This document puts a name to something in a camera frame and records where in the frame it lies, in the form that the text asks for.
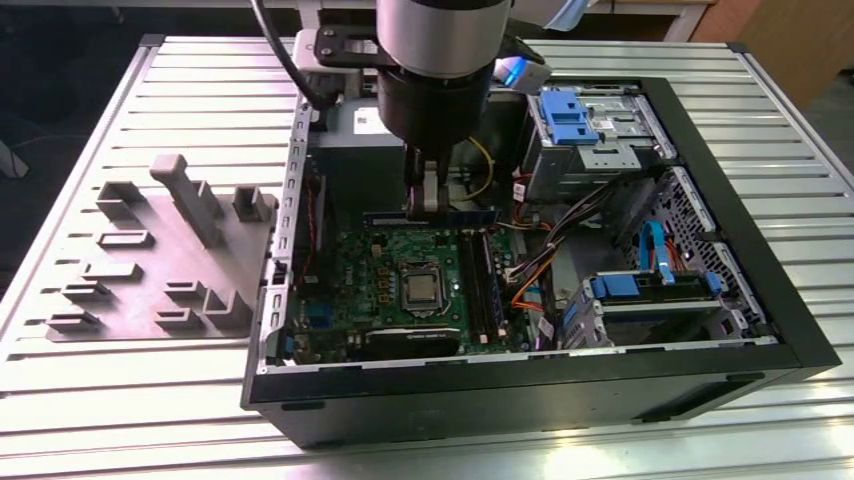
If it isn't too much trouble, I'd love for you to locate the wooden cabinet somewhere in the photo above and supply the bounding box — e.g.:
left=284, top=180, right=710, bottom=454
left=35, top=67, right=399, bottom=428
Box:
left=690, top=0, right=854, bottom=109

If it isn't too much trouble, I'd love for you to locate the pale grey wrist camera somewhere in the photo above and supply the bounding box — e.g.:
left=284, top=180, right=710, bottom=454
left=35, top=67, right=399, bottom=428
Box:
left=292, top=28, right=375, bottom=77

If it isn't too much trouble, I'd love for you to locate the thick black camera cable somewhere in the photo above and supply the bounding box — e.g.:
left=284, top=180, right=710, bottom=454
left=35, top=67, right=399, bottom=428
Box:
left=250, top=0, right=335, bottom=111

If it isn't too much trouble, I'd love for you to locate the black graphics card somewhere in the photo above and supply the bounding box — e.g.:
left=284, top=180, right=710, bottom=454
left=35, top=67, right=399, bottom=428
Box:
left=359, top=324, right=463, bottom=360

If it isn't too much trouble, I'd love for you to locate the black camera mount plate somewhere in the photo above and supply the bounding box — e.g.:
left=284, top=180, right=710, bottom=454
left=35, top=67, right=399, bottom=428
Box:
left=314, top=25, right=402, bottom=69

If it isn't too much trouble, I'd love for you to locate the white desk frame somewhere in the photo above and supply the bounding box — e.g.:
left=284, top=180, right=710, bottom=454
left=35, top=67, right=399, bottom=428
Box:
left=586, top=0, right=713, bottom=44

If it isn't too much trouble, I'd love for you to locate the green motherboard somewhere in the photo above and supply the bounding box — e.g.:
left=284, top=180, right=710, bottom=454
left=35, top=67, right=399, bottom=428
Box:
left=296, top=224, right=535, bottom=359

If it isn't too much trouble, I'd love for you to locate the hard disk in blue carrier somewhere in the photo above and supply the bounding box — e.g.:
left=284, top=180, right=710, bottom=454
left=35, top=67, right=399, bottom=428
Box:
left=589, top=271, right=721, bottom=302

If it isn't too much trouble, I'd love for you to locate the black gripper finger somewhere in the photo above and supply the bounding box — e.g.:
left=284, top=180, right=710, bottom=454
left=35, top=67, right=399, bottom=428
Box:
left=402, top=144, right=462, bottom=222

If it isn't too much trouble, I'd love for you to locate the thin yellow wire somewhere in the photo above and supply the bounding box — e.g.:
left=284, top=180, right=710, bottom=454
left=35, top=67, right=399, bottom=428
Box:
left=459, top=135, right=496, bottom=204

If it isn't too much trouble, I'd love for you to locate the silver metal disk bay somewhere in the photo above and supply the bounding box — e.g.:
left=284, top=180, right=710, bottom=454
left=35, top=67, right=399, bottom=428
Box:
left=558, top=269, right=762, bottom=351

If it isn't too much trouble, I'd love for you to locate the silver metal drive cage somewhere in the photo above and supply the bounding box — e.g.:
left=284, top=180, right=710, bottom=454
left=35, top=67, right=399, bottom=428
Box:
left=522, top=91, right=677, bottom=201

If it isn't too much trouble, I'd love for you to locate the blue flat data cable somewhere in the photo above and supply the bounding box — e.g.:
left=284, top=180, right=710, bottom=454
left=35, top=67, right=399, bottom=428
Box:
left=638, top=222, right=677, bottom=287

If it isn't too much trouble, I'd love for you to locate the blue plastic drive bracket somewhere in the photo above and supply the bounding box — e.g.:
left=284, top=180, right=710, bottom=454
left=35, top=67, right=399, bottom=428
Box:
left=541, top=88, right=597, bottom=146

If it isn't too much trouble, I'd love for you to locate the black open PC case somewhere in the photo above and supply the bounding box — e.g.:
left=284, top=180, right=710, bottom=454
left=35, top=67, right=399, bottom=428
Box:
left=239, top=74, right=842, bottom=449

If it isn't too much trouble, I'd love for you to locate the metal socket cover frame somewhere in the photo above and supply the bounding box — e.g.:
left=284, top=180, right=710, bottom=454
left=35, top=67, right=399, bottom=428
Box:
left=399, top=259, right=446, bottom=312

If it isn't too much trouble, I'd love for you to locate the blue lit wrist camera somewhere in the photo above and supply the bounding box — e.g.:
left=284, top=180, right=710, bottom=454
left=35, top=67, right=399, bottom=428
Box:
left=496, top=54, right=553, bottom=94

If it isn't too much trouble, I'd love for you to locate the grey plastic parts rack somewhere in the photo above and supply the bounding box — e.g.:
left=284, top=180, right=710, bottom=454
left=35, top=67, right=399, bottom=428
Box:
left=44, top=153, right=280, bottom=344

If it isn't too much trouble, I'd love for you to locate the grey power supply unit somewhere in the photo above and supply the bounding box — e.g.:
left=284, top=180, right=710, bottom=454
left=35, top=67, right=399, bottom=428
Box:
left=311, top=95, right=447, bottom=234

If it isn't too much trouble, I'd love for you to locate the black power wire bundle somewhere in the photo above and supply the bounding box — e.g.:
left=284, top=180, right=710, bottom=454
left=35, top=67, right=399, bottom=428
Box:
left=543, top=167, right=669, bottom=251

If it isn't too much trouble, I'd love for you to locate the CPU socket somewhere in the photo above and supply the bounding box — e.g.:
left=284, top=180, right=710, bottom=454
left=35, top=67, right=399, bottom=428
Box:
left=398, top=258, right=448, bottom=316

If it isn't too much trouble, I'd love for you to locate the orange yellow red wire bundle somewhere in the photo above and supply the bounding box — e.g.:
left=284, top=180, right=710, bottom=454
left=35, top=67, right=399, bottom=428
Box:
left=503, top=234, right=569, bottom=311

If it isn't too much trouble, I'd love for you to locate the black RAM slot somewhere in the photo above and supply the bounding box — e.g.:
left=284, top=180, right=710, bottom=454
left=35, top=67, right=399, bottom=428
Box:
left=472, top=227, right=499, bottom=347
left=460, top=227, right=487, bottom=347

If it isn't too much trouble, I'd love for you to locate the silver CPU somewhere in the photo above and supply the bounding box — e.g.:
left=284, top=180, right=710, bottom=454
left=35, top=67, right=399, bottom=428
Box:
left=404, top=273, right=440, bottom=301

